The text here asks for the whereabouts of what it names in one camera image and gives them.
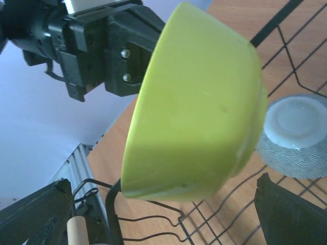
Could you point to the black wire dish rack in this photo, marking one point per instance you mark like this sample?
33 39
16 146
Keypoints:
294 61

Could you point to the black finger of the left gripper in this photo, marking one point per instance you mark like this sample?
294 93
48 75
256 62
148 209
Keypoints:
133 32

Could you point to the speckled grey white bowl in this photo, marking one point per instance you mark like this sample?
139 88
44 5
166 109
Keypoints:
293 139

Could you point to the green bowl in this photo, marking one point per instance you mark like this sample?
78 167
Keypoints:
199 113

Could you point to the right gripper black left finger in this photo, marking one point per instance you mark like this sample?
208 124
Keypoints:
39 218

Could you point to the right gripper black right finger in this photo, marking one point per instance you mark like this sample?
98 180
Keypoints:
285 217

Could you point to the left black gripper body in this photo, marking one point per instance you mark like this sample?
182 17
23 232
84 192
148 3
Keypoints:
74 44

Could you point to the aluminium rail front frame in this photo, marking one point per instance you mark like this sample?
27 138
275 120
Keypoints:
76 163

